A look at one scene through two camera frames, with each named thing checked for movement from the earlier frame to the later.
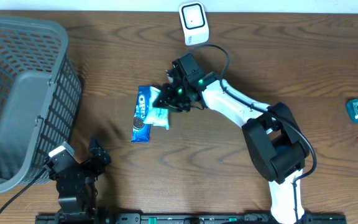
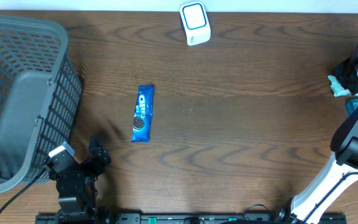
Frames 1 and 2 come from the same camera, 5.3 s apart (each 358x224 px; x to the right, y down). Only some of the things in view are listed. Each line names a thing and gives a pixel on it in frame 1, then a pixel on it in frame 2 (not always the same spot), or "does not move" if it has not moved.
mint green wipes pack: [157, 116] → [336, 88]
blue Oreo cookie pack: [141, 131] does not move
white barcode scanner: [195, 23] does not move
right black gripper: [166, 101] → [354, 86]
